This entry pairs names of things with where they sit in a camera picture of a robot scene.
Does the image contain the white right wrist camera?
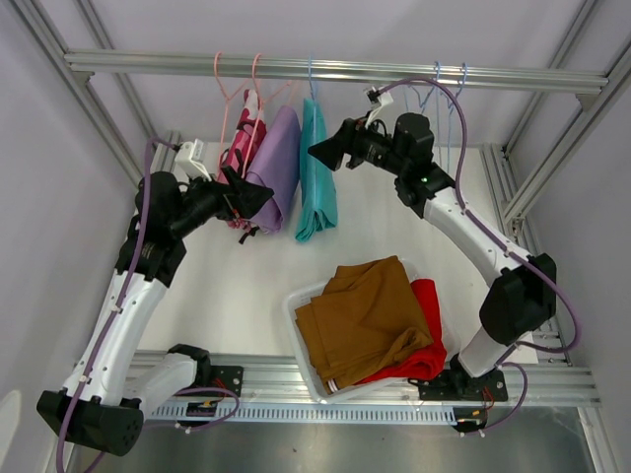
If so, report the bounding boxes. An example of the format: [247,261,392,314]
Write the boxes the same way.
[365,87,393,128]

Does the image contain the pink wire hanger lilac trousers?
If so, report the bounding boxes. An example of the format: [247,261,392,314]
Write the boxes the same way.
[242,53,293,177]

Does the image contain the white slotted cable duct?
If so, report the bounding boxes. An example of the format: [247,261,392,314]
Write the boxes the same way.
[149,400,456,426]

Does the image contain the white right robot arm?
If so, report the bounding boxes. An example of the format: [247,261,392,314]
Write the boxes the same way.
[308,112,556,399]

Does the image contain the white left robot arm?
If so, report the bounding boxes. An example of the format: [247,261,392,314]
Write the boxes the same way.
[36,168,274,456]

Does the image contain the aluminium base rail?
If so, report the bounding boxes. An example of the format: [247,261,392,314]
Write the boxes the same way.
[63,350,600,406]

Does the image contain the right aluminium frame struts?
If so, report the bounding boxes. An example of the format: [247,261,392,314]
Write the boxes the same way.
[480,0,631,366]

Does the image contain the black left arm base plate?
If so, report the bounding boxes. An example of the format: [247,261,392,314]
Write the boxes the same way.
[194,366,245,396]

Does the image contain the red trousers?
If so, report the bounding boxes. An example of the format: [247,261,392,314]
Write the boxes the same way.
[354,278,449,386]

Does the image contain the pink wire hanger camouflage trousers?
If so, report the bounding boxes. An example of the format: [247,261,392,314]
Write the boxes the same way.
[213,51,248,169]

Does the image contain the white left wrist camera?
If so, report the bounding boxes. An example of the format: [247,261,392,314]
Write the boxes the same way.
[175,139,211,180]

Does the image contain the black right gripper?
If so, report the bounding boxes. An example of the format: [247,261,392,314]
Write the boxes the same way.
[308,111,407,177]

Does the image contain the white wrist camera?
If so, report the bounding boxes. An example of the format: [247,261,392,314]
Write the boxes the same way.
[175,139,211,180]
[365,87,393,128]

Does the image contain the aluminium frame struts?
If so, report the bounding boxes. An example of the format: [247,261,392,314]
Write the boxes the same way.
[480,0,631,366]
[1,1,158,211]

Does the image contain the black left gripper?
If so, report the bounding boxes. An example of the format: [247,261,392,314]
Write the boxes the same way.
[170,166,272,238]

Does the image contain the left aluminium frame struts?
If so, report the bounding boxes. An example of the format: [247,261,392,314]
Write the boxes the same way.
[1,1,158,211]

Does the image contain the blue wire hanger teal trousers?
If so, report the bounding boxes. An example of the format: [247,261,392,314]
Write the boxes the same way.
[308,55,317,213]

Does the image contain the blue wire hanger brown trousers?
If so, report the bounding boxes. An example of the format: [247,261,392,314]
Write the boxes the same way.
[403,85,441,152]

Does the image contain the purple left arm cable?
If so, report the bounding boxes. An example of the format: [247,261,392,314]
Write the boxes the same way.
[53,138,242,473]

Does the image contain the aluminium hanging rail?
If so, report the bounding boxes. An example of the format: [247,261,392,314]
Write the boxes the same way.
[64,49,609,95]

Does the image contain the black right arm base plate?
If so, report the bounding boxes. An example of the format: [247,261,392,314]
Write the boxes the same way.
[407,369,508,402]

